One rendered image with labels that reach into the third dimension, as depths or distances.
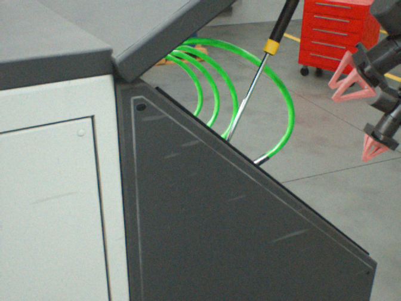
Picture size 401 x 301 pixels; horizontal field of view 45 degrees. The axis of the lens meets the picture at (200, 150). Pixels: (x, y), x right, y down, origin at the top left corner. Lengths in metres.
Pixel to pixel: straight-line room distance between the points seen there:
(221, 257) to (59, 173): 0.33
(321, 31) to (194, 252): 4.77
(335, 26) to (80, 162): 4.85
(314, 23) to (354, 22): 0.45
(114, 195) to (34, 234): 0.11
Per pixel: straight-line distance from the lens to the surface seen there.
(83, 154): 0.61
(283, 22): 0.74
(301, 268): 0.97
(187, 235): 0.75
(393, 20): 0.94
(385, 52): 0.98
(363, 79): 0.97
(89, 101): 0.59
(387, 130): 1.46
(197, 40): 0.96
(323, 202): 3.19
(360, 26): 5.23
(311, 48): 5.53
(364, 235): 2.96
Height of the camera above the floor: 1.64
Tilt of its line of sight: 26 degrees down
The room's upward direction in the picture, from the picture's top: 1 degrees clockwise
